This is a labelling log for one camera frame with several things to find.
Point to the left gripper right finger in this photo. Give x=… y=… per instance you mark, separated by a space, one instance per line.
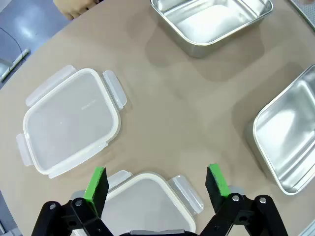
x=217 y=186

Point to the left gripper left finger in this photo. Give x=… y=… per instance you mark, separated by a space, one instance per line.
x=94 y=194

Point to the lidded container with croissant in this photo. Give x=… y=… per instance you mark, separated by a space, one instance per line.
x=147 y=201

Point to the square steel container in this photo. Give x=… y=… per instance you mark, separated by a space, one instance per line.
x=211 y=24
x=288 y=132

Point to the person's right hand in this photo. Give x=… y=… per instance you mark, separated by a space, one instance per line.
x=72 y=8

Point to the clear plastic clip lid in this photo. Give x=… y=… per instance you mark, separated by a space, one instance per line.
x=71 y=120

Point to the perforated metal baking tray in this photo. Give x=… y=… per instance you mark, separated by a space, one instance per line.
x=305 y=11

